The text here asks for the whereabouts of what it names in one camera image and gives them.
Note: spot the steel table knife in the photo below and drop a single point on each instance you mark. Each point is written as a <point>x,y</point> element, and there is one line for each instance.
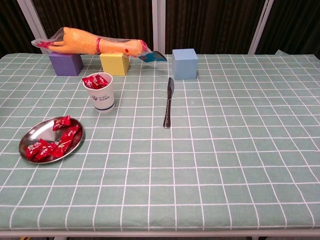
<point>169,100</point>

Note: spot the blue cardboard label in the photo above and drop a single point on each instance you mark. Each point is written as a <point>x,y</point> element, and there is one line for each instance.
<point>152,56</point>

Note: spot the blue foam cube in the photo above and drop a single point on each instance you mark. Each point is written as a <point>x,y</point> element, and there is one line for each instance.
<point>184,65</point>

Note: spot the green checked tablecloth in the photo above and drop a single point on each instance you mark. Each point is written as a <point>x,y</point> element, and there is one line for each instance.
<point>200,150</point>

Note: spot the red candy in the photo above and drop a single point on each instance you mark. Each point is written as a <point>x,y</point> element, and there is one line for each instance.
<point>88,81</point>
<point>61,122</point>
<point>71,132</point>
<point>34,147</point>
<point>101,80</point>
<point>46,151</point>
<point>63,147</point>

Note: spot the yellow foam cube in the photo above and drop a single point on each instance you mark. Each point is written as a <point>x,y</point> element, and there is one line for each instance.
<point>113,63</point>

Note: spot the upright white frame post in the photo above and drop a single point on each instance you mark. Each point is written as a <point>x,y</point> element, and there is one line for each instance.
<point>158,25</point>

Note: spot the slanted white frame post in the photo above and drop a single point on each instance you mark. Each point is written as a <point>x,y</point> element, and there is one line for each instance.
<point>33,22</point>
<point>261,25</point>

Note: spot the purple foam cube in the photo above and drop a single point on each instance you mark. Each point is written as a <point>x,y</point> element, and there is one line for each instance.
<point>65,64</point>

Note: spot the orange rubber chicken in net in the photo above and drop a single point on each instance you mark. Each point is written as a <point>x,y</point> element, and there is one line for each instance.
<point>80,43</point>

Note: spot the dark pleated curtain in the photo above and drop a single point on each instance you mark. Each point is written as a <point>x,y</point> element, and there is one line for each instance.
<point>212,22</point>

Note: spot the round steel plate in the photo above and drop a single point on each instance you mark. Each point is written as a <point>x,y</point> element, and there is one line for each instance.
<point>37,131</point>

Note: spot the white paper cup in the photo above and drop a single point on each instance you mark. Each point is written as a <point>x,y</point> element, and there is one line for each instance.
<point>103,98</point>

